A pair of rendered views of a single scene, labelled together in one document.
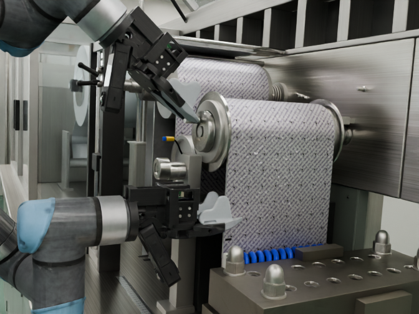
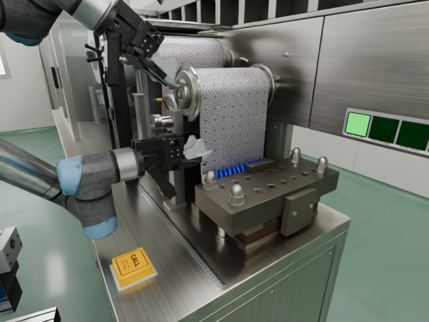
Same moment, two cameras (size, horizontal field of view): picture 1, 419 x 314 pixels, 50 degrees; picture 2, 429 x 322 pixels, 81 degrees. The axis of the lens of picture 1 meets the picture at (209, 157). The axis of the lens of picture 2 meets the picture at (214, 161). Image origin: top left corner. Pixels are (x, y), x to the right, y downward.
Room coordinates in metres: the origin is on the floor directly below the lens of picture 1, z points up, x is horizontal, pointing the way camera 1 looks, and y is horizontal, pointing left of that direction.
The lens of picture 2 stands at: (0.13, 0.01, 1.33)
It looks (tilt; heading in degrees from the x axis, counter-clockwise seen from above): 22 degrees down; 353
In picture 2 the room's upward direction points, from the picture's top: straight up
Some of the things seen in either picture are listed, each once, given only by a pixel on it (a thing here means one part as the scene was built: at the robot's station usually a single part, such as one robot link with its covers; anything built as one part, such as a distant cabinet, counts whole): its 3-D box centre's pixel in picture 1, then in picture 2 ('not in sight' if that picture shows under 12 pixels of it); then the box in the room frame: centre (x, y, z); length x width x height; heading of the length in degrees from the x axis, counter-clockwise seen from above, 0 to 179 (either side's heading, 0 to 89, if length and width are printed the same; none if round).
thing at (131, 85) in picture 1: (128, 85); (124, 59); (1.01, 0.19, 1.33); 0.06 x 0.03 x 0.03; 117
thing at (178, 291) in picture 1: (177, 233); (171, 161); (0.83, 0.05, 1.05); 0.06 x 0.05 x 0.31; 117
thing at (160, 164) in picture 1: (161, 168); (156, 121); (0.82, 0.09, 1.18); 0.04 x 0.02 x 0.04; 27
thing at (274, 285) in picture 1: (274, 279); (236, 193); (0.62, -0.10, 1.05); 0.04 x 0.04 x 0.04
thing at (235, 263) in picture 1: (235, 258); (210, 179); (0.70, -0.05, 1.05); 0.04 x 0.04 x 0.04
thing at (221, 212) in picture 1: (222, 212); (199, 149); (0.75, -0.03, 1.12); 0.09 x 0.03 x 0.06; 116
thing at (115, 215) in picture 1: (111, 219); (125, 163); (0.68, 0.15, 1.11); 0.08 x 0.05 x 0.08; 27
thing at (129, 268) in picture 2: not in sight; (132, 266); (0.57, 0.14, 0.91); 0.07 x 0.07 x 0.02; 27
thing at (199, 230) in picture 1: (198, 227); (185, 161); (0.72, 0.01, 1.09); 0.09 x 0.05 x 0.02; 116
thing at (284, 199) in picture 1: (280, 204); (235, 137); (0.82, -0.14, 1.12); 0.23 x 0.01 x 0.18; 117
